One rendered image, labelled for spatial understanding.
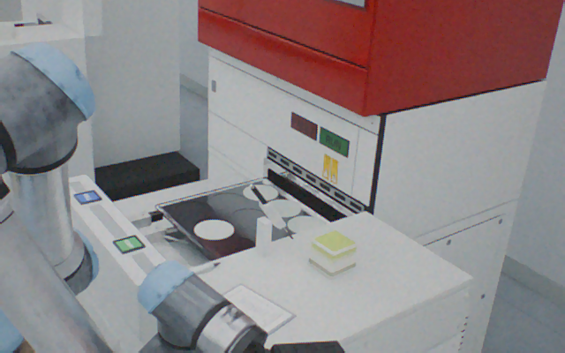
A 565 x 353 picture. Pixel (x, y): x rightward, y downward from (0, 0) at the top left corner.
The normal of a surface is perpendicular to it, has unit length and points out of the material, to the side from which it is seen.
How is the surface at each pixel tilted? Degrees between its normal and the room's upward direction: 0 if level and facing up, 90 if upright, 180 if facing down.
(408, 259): 0
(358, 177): 90
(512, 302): 0
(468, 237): 90
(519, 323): 0
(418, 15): 90
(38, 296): 69
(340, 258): 90
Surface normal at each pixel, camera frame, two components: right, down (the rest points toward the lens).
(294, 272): 0.05, -0.91
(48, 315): 0.51, 0.04
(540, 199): -0.81, 0.21
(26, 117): 0.77, 0.11
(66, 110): 0.82, 0.37
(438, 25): 0.58, 0.37
